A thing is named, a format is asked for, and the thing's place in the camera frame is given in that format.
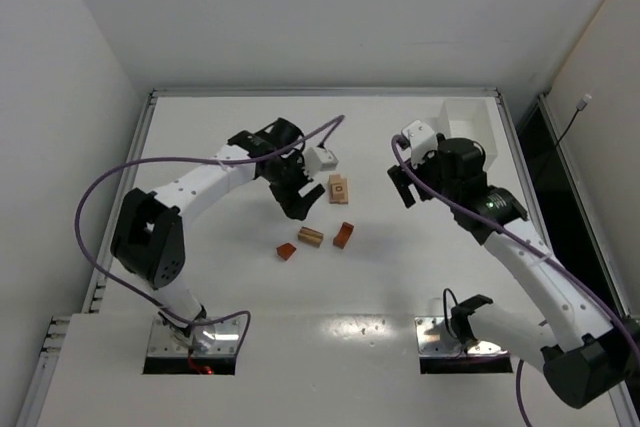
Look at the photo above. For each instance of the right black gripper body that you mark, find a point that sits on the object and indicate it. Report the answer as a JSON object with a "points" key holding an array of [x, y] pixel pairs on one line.
{"points": [[409, 176]]}

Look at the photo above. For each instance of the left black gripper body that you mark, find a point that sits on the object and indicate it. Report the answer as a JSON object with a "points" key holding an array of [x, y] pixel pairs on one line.
{"points": [[289, 189]]}

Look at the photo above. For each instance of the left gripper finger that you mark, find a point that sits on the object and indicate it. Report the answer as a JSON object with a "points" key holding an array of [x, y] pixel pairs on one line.
{"points": [[309, 199], [289, 201]]}

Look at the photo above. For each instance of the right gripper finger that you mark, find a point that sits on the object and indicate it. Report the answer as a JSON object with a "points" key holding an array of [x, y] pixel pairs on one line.
{"points": [[402, 183], [425, 192]]}

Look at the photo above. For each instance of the long light wood plank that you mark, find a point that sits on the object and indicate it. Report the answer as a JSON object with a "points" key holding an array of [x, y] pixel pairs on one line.
{"points": [[333, 199]]}

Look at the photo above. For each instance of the wood cube with letter O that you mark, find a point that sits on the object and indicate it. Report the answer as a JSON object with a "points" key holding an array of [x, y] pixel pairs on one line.
{"points": [[344, 185]]}

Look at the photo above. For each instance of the small light wood cube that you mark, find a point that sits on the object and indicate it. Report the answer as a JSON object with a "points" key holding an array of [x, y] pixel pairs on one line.
{"points": [[334, 178]]}

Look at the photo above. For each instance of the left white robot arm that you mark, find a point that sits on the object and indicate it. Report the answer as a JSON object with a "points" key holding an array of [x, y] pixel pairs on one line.
{"points": [[149, 239]]}

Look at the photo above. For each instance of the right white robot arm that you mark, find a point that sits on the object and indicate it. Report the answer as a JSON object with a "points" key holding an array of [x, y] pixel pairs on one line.
{"points": [[582, 348]]}

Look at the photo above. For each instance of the striped wood block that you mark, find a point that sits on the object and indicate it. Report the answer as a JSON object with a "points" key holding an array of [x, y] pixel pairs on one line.
{"points": [[310, 237]]}

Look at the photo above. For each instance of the red-brown arch block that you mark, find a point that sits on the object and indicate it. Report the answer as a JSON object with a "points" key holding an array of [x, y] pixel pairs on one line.
{"points": [[343, 236]]}

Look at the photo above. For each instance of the red-brown wedge block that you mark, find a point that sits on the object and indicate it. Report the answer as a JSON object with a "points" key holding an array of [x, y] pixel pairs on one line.
{"points": [[286, 251]]}

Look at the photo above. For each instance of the white open box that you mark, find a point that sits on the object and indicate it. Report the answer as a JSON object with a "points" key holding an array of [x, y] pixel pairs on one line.
{"points": [[469, 118]]}

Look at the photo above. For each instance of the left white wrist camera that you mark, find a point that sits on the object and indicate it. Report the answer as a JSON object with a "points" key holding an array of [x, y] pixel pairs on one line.
{"points": [[319, 159]]}

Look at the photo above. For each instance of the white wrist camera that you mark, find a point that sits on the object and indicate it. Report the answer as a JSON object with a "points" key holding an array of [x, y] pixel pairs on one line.
{"points": [[419, 138], [319, 159]]}

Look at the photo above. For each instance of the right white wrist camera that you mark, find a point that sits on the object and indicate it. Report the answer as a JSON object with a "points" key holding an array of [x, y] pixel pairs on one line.
{"points": [[419, 138]]}

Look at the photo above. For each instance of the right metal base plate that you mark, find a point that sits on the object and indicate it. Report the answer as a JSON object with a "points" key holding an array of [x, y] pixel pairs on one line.
{"points": [[434, 342]]}

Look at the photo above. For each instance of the metal base plate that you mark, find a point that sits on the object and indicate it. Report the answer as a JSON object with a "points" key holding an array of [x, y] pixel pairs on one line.
{"points": [[434, 342], [212, 341]]}

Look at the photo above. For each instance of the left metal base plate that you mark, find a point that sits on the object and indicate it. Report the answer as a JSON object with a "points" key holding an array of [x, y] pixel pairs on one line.
{"points": [[212, 341]]}

